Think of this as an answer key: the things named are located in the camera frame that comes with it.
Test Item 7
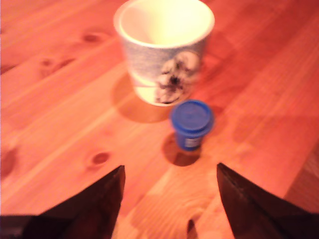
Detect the blue coffee capsule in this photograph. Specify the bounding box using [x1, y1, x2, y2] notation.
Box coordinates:
[169, 99, 215, 151]

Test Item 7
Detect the white illustrated ceramic mug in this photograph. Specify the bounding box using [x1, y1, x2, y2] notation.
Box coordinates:
[113, 0, 216, 107]

